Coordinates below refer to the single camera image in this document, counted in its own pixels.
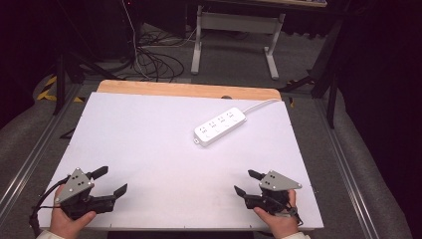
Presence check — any aluminium floor rail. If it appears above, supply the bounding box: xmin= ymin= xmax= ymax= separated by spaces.
xmin=0 ymin=83 xmax=84 ymax=218
xmin=314 ymin=99 xmax=367 ymax=239

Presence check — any white table board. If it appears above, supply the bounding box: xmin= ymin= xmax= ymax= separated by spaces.
xmin=37 ymin=92 xmax=324 ymax=232

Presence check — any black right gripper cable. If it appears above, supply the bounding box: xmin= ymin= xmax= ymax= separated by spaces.
xmin=265 ymin=195 xmax=305 ymax=228

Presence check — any white metal desk frame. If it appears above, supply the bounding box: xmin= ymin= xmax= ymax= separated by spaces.
xmin=190 ymin=4 xmax=287 ymax=81

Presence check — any yellow black floor tape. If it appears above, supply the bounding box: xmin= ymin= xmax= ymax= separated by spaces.
xmin=36 ymin=75 xmax=86 ymax=104

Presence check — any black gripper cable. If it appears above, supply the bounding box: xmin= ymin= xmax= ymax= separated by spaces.
xmin=265 ymin=195 xmax=305 ymax=228
xmin=28 ymin=176 xmax=72 ymax=237

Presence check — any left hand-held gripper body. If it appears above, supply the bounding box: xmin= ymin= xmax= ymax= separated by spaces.
xmin=54 ymin=167 xmax=117 ymax=221

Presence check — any black metal stand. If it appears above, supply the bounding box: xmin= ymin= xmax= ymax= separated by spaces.
xmin=278 ymin=19 xmax=344 ymax=129
xmin=53 ymin=46 xmax=117 ymax=117

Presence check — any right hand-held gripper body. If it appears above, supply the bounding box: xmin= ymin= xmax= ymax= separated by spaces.
xmin=243 ymin=169 xmax=304 ymax=217

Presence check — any white floor cable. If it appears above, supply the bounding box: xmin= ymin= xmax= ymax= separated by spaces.
xmin=120 ymin=0 xmax=198 ymax=81

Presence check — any white power strip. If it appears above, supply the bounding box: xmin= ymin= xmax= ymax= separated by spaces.
xmin=193 ymin=107 xmax=248 ymax=148

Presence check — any white power strip cable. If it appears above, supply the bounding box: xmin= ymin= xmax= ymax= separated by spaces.
xmin=242 ymin=98 xmax=282 ymax=116

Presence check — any wooden table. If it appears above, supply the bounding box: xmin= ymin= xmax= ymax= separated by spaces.
xmin=96 ymin=79 xmax=283 ymax=102

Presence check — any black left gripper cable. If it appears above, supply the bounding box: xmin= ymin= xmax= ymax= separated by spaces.
xmin=28 ymin=176 xmax=72 ymax=237

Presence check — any black floor cable bundle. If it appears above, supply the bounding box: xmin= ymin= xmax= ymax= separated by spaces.
xmin=130 ymin=31 xmax=185 ymax=83

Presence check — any person's left hand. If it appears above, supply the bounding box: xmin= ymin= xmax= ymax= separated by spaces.
xmin=49 ymin=184 xmax=98 ymax=239

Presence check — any person's right hand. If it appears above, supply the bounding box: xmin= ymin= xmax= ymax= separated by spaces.
xmin=253 ymin=188 xmax=300 ymax=239

